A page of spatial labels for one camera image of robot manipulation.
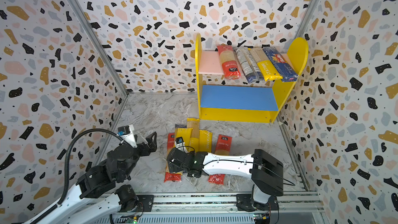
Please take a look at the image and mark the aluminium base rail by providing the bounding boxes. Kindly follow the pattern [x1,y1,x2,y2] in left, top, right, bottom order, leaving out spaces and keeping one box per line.
[62,191,327,224]

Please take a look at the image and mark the black corrugated cable conduit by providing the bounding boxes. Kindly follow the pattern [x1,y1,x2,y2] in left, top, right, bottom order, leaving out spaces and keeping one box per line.
[30,128,125,224]

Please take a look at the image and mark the blue Barilla spaghetti bag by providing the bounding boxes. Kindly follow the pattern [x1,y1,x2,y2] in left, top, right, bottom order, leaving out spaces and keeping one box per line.
[263,47,299,83]

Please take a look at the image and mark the yellow Pastatime spaghetti bag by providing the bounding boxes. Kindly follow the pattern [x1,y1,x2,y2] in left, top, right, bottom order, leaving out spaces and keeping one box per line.
[249,48,282,81]

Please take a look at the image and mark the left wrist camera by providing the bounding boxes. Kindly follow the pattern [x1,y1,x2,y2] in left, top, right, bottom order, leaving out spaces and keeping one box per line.
[117,124,137,148]

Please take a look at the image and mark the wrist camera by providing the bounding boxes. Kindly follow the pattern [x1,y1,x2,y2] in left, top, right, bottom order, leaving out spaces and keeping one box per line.
[117,124,137,148]
[175,137,185,150]

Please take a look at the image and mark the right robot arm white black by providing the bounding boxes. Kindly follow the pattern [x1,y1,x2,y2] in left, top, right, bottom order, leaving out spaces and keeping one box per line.
[167,148,284,212]

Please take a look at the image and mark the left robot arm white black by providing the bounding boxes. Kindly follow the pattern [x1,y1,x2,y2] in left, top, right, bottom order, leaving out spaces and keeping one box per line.
[27,132,157,224]

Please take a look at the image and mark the yellow label spaghetti bag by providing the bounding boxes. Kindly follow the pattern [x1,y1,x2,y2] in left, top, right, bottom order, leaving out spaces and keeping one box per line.
[175,127,192,152]

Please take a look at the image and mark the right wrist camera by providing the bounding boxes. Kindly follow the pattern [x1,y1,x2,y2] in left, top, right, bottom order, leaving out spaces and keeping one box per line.
[175,137,185,150]

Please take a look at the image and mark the red spaghetti bag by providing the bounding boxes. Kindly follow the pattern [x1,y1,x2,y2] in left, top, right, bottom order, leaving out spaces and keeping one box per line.
[164,133,182,182]
[217,45,241,80]
[208,134,232,185]

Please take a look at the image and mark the clear printed spaghetti bag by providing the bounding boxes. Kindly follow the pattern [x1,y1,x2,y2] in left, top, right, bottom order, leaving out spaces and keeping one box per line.
[234,47,264,83]

